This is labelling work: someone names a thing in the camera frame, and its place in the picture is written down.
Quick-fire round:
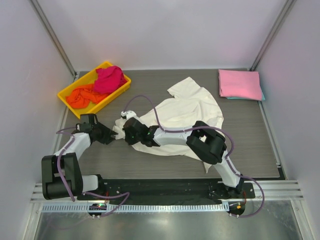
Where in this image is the white t shirt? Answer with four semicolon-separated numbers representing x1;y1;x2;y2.
112;77;224;161

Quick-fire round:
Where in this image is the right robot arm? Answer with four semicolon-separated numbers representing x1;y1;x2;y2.
122;117;244;198

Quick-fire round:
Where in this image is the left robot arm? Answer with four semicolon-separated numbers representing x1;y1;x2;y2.
41;122;117;201

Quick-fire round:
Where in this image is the orange t shirt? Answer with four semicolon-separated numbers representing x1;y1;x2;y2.
66;83;109;109

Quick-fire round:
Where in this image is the magenta t shirt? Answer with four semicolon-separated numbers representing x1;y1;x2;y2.
93;66;127;94

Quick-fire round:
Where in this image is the folded pink t shirt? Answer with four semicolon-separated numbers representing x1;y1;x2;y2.
218;69;264;101

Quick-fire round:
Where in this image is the folded teal t shirt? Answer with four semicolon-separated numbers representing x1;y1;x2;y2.
225;92;266;101

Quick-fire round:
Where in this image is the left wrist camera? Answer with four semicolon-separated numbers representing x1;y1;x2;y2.
79;113;98;129

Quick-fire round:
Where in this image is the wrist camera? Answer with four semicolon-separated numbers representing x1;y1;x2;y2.
120;110;137;123
79;113;98;129

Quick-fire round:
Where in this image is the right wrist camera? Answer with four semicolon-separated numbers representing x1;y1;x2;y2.
120;110;137;123

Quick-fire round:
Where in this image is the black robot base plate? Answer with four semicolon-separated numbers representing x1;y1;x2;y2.
90;178;256;200

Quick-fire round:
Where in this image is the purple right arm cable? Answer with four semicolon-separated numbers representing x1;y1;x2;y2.
123;94;266;219

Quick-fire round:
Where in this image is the slotted white cable duct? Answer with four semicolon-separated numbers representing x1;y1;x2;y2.
41;203;229;214

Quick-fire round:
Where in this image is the left aluminium frame post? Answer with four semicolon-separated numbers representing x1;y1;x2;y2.
28;0;77;79

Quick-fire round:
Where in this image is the aluminium frame post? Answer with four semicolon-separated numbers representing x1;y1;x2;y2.
248;0;297;72
28;0;77;79

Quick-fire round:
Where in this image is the aluminium rail front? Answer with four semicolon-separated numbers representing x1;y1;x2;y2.
30;180;304;203

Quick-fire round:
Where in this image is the right aluminium frame post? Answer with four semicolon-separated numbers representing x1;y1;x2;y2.
248;0;297;72

